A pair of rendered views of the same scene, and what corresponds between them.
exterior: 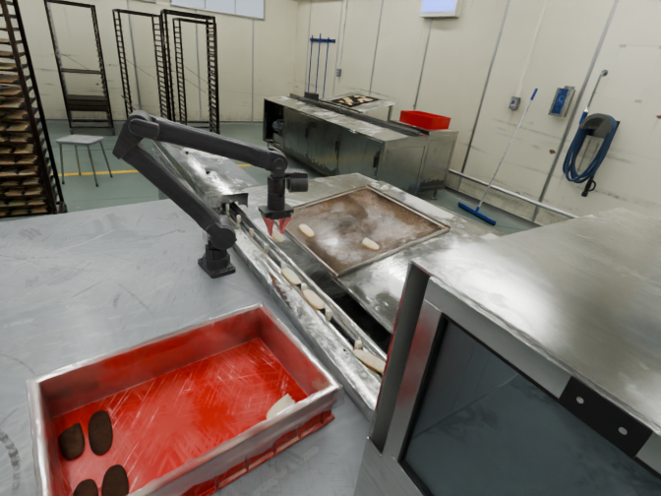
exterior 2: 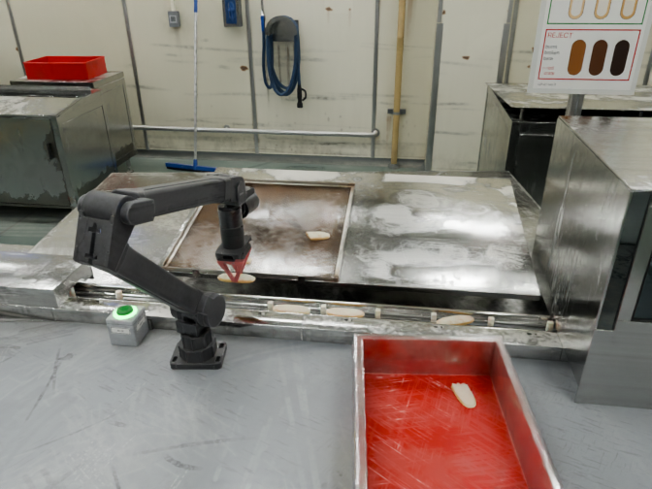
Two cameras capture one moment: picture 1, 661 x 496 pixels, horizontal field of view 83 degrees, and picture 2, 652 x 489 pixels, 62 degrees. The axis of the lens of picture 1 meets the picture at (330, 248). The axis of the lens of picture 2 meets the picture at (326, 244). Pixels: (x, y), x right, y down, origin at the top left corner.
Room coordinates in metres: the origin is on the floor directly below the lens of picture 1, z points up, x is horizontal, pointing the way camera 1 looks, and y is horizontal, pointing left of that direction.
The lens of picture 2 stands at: (0.14, 0.90, 1.65)
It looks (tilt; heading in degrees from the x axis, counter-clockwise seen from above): 27 degrees down; 314
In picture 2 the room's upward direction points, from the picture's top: straight up
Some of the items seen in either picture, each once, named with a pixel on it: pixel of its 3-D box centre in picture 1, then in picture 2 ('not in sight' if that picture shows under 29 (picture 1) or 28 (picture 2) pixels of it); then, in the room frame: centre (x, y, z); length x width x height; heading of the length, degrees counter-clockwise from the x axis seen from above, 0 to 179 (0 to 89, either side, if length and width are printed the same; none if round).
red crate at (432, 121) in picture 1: (424, 119); (66, 67); (4.78, -0.95, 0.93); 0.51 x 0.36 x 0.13; 40
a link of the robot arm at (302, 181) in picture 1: (288, 173); (236, 196); (1.15, 0.16, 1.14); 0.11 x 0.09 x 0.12; 112
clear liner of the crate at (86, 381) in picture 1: (193, 400); (441, 432); (0.49, 0.23, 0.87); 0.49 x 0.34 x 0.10; 131
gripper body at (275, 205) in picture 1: (275, 202); (232, 237); (1.14, 0.19, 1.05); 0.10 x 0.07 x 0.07; 124
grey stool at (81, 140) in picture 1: (84, 159); not in sight; (3.85, 2.73, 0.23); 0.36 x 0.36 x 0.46; 7
